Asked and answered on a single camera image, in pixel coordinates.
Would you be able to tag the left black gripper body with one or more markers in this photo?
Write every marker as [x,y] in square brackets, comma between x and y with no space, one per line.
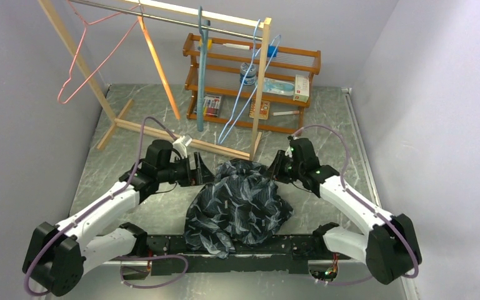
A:
[180,171]

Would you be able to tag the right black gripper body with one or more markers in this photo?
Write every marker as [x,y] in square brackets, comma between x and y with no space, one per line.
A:
[287,173]

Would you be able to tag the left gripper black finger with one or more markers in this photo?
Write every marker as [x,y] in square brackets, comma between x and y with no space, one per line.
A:
[201,168]
[203,176]

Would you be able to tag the dark patterned shorts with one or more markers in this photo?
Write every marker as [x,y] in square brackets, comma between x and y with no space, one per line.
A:
[241,205]

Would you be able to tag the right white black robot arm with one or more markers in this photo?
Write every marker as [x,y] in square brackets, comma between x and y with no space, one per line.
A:
[386,244]

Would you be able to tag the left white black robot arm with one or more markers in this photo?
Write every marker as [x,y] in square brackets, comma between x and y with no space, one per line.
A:
[59,255]

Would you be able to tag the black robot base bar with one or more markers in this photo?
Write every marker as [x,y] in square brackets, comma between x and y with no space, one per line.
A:
[293,253]

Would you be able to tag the orange plastic hanger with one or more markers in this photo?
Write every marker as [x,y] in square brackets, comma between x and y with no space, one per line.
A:
[157,63]

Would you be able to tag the teal plastic hanger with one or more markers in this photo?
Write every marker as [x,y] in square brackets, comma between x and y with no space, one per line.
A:
[203,49]

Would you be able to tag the pink white marker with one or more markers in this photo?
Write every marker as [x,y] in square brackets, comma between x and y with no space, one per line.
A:
[286,113]

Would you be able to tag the orange small book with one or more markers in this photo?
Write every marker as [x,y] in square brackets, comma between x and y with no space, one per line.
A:
[263,112]

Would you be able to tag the marker set box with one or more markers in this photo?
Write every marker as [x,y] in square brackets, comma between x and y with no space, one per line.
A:
[211,105]

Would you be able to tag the white red box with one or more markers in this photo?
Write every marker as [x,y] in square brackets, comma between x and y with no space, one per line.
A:
[301,88]

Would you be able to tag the clear blue plastic pack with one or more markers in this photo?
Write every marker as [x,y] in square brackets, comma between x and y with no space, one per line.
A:
[275,86]

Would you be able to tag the brown wooden shelf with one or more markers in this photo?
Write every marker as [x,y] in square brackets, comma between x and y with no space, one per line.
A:
[222,74]

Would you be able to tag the blue block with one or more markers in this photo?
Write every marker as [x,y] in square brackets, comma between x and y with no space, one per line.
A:
[272,51]

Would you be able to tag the yellow block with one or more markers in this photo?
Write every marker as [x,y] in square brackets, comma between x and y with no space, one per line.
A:
[208,45]

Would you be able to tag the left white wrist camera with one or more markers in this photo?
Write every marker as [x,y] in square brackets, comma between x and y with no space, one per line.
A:
[181,144]

